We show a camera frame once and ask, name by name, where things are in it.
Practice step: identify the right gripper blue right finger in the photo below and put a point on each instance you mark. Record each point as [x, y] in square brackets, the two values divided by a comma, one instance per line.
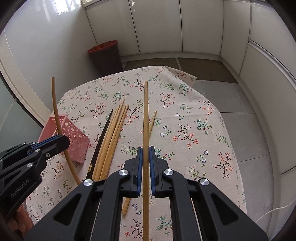
[167, 183]

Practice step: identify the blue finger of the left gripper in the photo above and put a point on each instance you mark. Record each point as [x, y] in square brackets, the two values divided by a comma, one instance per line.
[44, 141]

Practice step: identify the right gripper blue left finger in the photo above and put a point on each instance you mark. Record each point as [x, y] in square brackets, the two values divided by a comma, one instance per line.
[108, 198]

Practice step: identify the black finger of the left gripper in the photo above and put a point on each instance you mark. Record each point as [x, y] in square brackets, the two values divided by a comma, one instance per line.
[49, 152]

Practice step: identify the bamboo chopstick six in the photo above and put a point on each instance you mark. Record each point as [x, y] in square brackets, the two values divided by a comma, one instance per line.
[113, 143]

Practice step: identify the bamboo chopstick two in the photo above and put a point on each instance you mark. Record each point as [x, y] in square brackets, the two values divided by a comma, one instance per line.
[145, 172]

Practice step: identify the bamboo chopstick five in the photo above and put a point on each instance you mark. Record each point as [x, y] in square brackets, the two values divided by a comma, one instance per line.
[113, 145]

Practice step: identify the bamboo chopstick four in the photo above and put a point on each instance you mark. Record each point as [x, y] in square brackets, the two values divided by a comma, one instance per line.
[109, 143]

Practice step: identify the pink perforated utensil holder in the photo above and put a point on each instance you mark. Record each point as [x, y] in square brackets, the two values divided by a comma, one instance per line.
[78, 141]

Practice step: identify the black chopstick one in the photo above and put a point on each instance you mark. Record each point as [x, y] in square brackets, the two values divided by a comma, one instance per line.
[96, 152]

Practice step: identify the bamboo chopstick three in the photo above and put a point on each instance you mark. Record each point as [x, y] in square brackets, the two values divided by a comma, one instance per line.
[104, 147]

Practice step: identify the person left hand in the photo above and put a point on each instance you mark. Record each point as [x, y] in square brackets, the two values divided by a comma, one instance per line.
[21, 221]

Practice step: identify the glass sliding door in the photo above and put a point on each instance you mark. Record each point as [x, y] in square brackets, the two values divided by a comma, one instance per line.
[16, 125]

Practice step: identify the floral tablecloth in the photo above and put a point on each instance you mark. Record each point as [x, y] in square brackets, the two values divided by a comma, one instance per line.
[153, 106]

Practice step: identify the dark trash bin red liner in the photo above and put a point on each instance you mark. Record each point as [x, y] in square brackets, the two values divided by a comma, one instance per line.
[106, 58]

